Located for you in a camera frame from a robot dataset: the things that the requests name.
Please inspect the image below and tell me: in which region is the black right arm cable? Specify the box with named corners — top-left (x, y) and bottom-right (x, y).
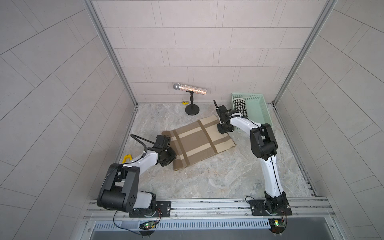
top-left (212, 99), bottom-right (262, 130)

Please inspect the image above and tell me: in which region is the glitter microphone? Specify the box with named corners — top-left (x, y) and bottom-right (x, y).
top-left (173, 83), bottom-right (207, 95)

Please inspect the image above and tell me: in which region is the black white houndstooth scarf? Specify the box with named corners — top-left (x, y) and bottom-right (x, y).
top-left (233, 98), bottom-right (248, 118)

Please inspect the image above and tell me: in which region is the left green circuit board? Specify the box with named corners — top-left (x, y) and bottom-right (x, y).
top-left (140, 221), bottom-right (157, 230)

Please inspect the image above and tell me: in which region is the brown beige plaid blanket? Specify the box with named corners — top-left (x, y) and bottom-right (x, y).
top-left (162, 115), bottom-right (236, 171)

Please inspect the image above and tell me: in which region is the aluminium corner post right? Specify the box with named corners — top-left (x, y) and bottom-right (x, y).
top-left (272, 0), bottom-right (338, 106)

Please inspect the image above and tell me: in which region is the yellow plastic tool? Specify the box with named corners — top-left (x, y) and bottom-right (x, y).
top-left (122, 155), bottom-right (133, 164)

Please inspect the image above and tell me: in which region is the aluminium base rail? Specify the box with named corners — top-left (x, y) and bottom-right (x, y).
top-left (83, 197), bottom-right (336, 233)

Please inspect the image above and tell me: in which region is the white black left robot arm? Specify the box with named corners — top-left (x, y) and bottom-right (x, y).
top-left (97, 134), bottom-right (177, 216)

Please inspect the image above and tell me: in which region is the mint green plastic basket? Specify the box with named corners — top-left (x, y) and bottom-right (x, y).
top-left (231, 93), bottom-right (273, 127)

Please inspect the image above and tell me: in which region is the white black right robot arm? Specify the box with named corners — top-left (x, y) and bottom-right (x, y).
top-left (215, 105), bottom-right (292, 216)

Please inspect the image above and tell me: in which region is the black microphone stand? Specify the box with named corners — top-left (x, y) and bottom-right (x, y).
top-left (185, 91), bottom-right (200, 116)

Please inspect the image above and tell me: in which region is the right green circuit board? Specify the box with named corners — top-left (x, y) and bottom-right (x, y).
top-left (269, 219), bottom-right (286, 234)

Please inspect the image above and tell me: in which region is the green circuit board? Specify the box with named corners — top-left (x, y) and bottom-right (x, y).
top-left (140, 221), bottom-right (157, 230)
top-left (269, 219), bottom-right (286, 234)

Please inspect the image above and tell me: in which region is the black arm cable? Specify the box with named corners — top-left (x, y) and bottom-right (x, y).
top-left (129, 134), bottom-right (157, 154)
top-left (212, 99), bottom-right (262, 130)

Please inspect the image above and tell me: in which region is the aluminium corner post left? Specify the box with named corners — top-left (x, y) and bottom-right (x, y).
top-left (84, 0), bottom-right (138, 108)

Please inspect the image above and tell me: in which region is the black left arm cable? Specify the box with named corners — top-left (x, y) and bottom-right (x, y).
top-left (129, 134), bottom-right (157, 154)

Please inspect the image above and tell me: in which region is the aluminium corner post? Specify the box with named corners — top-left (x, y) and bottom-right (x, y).
top-left (272, 0), bottom-right (338, 106)
top-left (84, 0), bottom-right (138, 108)

